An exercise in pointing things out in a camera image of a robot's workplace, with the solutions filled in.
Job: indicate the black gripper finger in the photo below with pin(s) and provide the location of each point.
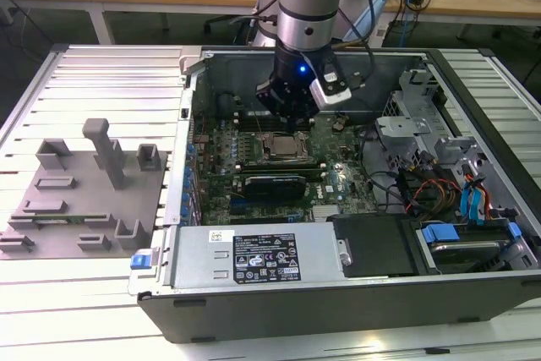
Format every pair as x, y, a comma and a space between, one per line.
274, 96
307, 112

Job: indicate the silver CPU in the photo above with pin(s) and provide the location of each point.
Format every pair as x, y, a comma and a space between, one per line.
286, 146

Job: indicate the round coin battery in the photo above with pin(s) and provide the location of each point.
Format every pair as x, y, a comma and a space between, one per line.
339, 125

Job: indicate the green motherboard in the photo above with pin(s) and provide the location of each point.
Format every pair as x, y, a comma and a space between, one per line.
342, 149

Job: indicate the black graphics card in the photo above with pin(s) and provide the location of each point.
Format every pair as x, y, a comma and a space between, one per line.
274, 187

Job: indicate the grey metal drive cage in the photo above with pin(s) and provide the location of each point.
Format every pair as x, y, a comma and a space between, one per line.
406, 124

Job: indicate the silver chipset heatsink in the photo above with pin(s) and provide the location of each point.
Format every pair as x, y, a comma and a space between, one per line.
325, 213

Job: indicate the black plastic bay cover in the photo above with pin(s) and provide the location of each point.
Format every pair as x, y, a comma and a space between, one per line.
372, 247

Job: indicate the grey power supply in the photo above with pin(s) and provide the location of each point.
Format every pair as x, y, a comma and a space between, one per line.
198, 251

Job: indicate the hard disk in blue carrier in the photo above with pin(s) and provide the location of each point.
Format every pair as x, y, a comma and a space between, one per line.
439, 233

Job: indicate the open black PC case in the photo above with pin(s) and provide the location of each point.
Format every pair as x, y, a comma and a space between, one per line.
338, 310

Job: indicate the grey parts rack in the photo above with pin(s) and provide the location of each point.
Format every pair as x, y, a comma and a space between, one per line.
105, 213

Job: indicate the blue case latch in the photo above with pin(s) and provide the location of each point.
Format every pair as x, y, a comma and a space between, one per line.
141, 261

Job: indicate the green RAM stick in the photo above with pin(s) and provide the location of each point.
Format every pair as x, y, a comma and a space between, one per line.
50, 221

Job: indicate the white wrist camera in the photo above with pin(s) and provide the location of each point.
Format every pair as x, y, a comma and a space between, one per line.
331, 92

